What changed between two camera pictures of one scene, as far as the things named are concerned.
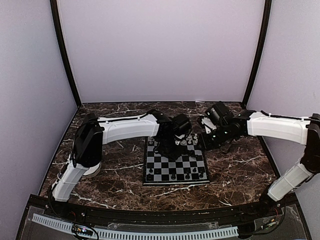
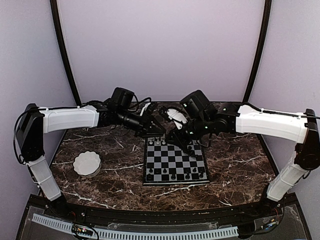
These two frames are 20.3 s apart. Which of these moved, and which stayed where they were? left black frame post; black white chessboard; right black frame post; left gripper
Moved: left gripper
Stayed: left black frame post; right black frame post; black white chessboard
